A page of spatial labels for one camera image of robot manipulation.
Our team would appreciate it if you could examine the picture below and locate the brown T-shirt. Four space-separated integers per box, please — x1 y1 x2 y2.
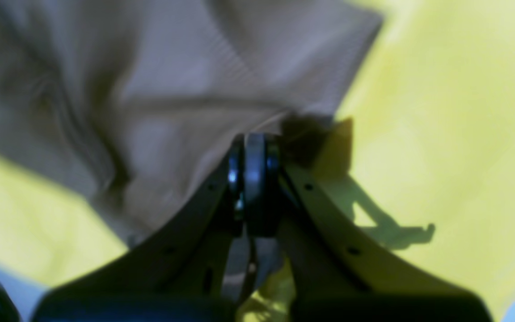
0 0 383 241

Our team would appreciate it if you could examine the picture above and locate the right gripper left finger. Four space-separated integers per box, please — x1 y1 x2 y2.
33 134 265 322

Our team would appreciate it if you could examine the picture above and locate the yellow tablecloth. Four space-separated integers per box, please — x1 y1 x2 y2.
0 0 515 322

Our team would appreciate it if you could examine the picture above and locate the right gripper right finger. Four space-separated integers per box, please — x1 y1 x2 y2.
264 136 492 322

